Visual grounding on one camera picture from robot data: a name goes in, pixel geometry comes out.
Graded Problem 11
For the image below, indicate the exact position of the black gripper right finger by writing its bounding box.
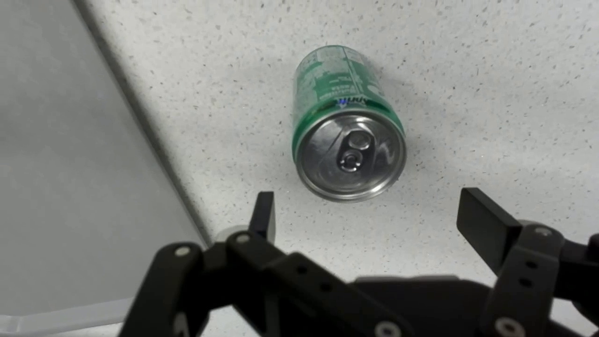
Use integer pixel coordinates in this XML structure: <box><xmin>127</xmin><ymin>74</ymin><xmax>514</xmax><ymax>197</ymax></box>
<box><xmin>456</xmin><ymin>186</ymin><xmax>599</xmax><ymax>337</ymax></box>

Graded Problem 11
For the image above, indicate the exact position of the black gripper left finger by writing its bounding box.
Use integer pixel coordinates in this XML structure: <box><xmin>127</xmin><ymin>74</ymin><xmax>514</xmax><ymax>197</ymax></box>
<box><xmin>117</xmin><ymin>190</ymin><xmax>413</xmax><ymax>337</ymax></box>

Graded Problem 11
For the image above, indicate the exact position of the green soda can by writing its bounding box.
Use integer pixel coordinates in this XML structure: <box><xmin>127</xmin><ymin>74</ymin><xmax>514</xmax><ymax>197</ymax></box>
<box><xmin>290</xmin><ymin>44</ymin><xmax>408</xmax><ymax>203</ymax></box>

